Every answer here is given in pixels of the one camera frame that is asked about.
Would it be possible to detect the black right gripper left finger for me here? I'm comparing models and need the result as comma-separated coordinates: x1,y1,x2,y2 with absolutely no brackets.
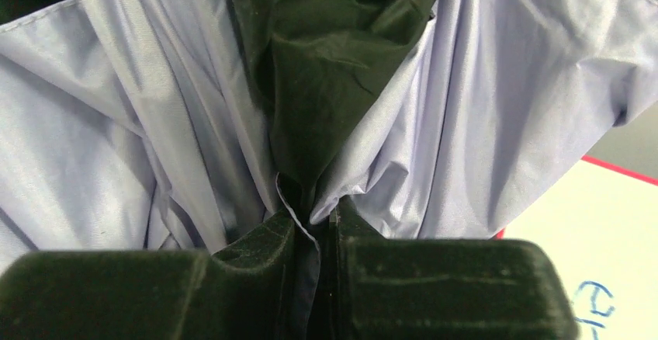
1,213,296,339

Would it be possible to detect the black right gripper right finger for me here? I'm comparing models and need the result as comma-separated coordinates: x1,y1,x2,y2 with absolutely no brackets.
325,199,579,339

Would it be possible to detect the lilac folding umbrella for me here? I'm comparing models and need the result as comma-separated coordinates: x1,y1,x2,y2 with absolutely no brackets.
1,0,657,339

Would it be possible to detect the red framed whiteboard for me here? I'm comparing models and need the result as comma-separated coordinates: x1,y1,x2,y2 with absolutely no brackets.
504,156,657,339

